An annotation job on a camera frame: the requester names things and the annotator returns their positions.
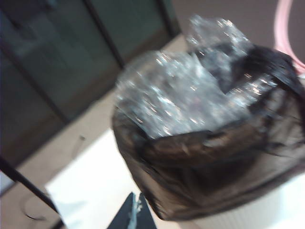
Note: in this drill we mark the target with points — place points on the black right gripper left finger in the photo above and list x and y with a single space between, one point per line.
127 214

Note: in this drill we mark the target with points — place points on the black garbage bag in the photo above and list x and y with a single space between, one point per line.
214 171

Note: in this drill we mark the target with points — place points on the crumpled clear plastic wrap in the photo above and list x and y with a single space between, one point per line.
181 95

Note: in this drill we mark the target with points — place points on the thin black pole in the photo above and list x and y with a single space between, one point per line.
28 186

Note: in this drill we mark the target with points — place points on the white ribbed trash can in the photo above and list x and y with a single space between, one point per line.
250 210

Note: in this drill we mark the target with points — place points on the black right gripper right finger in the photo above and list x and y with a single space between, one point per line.
145 214

